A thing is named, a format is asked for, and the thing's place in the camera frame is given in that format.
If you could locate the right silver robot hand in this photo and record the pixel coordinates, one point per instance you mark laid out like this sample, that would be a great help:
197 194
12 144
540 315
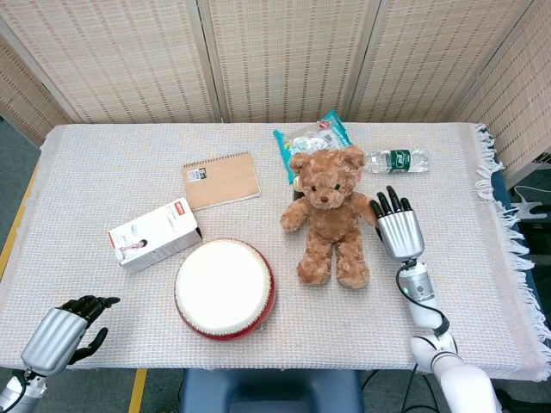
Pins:
401 232

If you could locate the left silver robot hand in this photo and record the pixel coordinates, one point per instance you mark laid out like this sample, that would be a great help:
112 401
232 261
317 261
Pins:
53 333

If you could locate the brown plush teddy bear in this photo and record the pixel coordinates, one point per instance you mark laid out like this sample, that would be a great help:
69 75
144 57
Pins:
329 215

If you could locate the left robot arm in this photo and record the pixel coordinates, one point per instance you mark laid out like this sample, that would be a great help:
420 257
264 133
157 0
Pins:
19 391

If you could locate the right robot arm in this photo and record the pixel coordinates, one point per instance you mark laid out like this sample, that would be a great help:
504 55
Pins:
435 331

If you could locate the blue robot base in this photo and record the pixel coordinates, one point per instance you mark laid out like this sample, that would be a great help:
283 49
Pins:
269 391

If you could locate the clear plastic water bottle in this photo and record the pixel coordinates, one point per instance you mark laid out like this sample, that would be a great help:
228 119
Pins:
398 161

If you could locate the woven fringed tablecloth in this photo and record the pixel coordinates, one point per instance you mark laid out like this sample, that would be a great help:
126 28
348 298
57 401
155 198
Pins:
129 310

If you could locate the small gold and black box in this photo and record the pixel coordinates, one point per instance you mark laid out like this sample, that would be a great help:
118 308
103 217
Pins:
297 185

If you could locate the teal snack bag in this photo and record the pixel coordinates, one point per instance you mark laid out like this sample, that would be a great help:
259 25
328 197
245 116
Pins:
314 139

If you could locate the white cardboard product box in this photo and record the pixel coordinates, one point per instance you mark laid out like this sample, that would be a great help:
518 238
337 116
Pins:
150 234

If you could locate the red drum with white skin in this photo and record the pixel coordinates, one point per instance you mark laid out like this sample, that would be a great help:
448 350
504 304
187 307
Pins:
224 289

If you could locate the brown spiral notebook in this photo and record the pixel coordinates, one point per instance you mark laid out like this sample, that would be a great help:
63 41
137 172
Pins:
221 180

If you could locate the bamboo folding screen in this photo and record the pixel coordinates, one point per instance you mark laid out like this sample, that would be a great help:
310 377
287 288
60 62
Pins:
275 56

